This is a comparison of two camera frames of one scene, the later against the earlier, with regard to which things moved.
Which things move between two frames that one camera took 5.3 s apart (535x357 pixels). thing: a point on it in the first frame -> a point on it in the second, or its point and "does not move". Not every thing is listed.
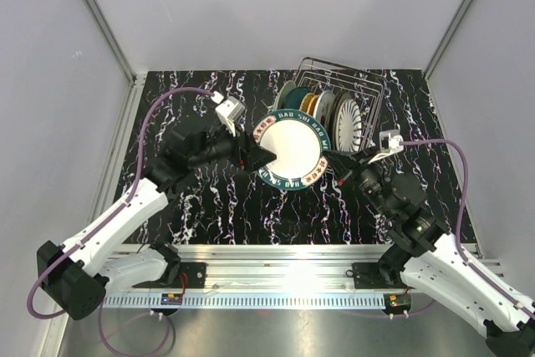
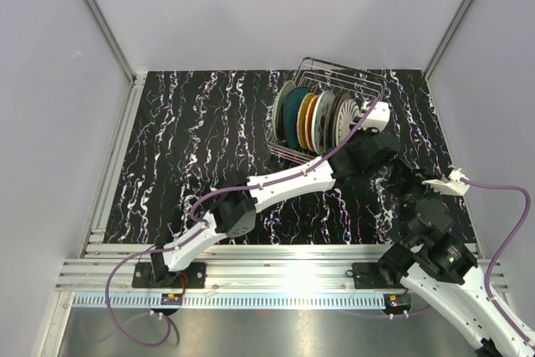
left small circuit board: x=171 y=299 does not move
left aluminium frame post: x=124 y=129 does not move
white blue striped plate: x=349 y=127 does not move
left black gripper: x=248 y=155 -> x=359 y=131
